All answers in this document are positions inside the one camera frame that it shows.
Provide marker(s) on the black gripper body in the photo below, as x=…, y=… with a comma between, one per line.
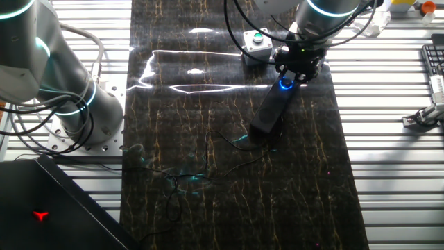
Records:
x=301, y=59

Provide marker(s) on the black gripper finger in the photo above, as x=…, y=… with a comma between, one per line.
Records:
x=299, y=77
x=283, y=74

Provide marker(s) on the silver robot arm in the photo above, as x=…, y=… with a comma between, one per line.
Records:
x=41, y=69

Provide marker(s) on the black bar speaker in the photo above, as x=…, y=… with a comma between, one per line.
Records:
x=270, y=111

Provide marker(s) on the grey box with green button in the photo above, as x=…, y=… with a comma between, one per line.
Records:
x=257, y=45

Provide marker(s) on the clear plastic bag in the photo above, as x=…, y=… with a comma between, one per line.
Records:
x=373, y=24

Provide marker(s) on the yellow object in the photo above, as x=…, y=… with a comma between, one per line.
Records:
x=402, y=4

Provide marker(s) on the black keyboard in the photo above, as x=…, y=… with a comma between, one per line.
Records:
x=433, y=59

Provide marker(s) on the bottle with orange cap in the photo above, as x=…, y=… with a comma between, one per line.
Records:
x=428, y=9

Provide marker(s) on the grey clamp tool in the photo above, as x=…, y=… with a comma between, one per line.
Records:
x=431, y=111

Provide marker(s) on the black marble pattern mat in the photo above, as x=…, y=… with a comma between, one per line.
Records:
x=208, y=191

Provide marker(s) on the black laptop with red logo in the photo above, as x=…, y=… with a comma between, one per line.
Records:
x=41, y=208

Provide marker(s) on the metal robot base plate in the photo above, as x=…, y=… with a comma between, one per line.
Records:
x=115, y=93

